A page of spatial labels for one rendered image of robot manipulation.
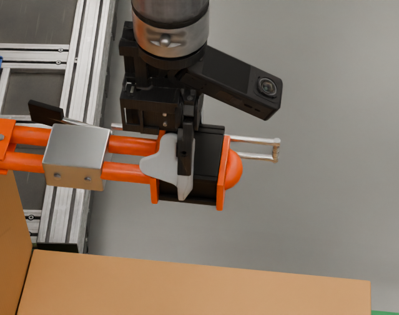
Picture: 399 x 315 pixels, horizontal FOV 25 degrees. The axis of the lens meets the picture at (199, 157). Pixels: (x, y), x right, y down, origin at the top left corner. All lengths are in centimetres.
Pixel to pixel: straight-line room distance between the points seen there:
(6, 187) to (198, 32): 64
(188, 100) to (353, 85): 173
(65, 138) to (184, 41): 26
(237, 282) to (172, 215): 76
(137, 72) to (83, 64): 143
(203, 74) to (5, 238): 63
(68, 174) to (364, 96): 165
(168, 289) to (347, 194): 92
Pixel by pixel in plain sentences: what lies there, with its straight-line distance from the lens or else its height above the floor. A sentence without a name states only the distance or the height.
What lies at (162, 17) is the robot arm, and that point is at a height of 133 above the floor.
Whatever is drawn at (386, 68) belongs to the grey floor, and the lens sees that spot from 271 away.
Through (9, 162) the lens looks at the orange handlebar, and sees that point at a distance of 108.
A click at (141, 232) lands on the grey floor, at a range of 230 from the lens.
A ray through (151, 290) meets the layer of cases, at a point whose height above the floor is 54.
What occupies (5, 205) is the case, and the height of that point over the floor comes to 75.
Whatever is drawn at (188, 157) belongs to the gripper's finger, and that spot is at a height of 115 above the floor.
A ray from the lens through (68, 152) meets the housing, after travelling 106.
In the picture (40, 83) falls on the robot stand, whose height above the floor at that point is 21.
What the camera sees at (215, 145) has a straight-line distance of 105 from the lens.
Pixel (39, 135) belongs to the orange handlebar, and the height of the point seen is 108.
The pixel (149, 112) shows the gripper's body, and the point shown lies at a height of 119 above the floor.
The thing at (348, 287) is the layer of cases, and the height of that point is 54.
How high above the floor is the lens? 191
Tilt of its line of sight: 52 degrees down
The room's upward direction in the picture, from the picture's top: straight up
